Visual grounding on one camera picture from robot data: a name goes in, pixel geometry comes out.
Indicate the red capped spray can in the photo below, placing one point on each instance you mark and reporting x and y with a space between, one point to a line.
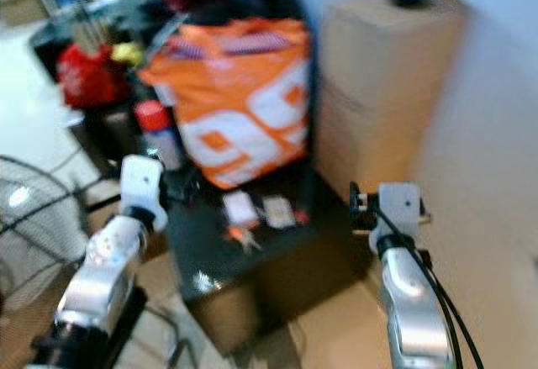
153 121

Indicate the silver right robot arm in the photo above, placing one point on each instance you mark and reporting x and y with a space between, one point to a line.
412 310

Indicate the yellow soft item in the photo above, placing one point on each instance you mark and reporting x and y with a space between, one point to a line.
126 52

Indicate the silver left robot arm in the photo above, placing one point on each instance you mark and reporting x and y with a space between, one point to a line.
105 276

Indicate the small red tag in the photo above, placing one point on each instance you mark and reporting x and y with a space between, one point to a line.
302 216

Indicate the red cloth bag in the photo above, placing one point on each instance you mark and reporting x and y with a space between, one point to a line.
88 79

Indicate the red striped cloth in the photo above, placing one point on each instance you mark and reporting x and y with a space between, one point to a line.
252 44

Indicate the black glass top table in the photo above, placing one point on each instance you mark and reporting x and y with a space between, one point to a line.
303 260

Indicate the black suitcase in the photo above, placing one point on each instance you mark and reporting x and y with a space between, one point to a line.
109 138

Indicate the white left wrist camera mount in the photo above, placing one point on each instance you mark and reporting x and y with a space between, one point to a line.
141 184

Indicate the tall brown cardboard box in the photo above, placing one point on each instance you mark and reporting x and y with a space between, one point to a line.
387 92

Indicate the grey floor fan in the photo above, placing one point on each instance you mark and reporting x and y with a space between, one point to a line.
34 243

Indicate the orange and white shopping bag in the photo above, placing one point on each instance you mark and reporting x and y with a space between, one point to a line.
235 100

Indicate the keys with orange tag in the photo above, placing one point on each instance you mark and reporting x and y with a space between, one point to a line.
239 209

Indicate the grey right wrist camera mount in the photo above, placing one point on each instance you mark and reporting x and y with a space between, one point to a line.
402 205

